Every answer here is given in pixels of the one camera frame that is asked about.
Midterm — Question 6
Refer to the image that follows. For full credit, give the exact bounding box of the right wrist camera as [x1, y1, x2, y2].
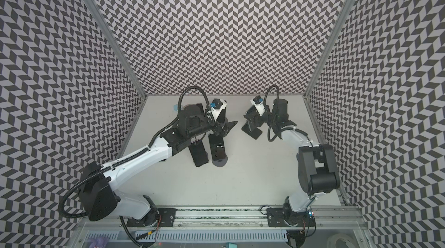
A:
[250, 96, 270, 116]

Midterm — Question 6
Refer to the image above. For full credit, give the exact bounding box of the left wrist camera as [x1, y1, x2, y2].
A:
[209, 98, 227, 123]

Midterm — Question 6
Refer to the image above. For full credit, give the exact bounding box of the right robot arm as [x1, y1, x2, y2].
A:
[242, 96, 341, 227]

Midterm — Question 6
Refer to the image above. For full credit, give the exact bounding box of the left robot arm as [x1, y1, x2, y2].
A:
[58, 98, 237, 221]

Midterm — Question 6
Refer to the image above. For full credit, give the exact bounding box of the black phone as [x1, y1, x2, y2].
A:
[192, 103, 204, 112]
[244, 105, 258, 119]
[209, 134, 227, 162]
[217, 104, 227, 123]
[188, 141, 209, 167]

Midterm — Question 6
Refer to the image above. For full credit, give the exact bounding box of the front left black phone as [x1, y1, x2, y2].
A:
[188, 141, 209, 167]

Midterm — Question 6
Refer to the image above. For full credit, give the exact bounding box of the back centre black phone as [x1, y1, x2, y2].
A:
[217, 104, 227, 123]

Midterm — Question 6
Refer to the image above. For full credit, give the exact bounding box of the back right black phone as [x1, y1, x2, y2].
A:
[244, 105, 258, 119]

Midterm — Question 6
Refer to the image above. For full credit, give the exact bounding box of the back left black phone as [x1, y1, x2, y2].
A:
[192, 103, 204, 112]

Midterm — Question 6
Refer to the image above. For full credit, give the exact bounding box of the grey round stand centre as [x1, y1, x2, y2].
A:
[212, 157, 228, 167]

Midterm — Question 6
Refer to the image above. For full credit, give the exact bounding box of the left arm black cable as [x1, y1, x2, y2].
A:
[58, 85, 211, 219]

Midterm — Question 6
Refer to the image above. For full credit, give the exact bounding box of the black square phone stand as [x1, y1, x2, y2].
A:
[242, 122, 263, 140]

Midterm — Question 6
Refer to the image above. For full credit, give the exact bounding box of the front centre black phone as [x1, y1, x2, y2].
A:
[209, 134, 227, 162]

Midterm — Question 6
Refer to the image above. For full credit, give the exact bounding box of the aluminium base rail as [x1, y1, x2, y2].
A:
[74, 206, 367, 231]

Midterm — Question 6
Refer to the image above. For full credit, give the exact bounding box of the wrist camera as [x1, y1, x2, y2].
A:
[250, 96, 270, 116]
[209, 98, 227, 123]

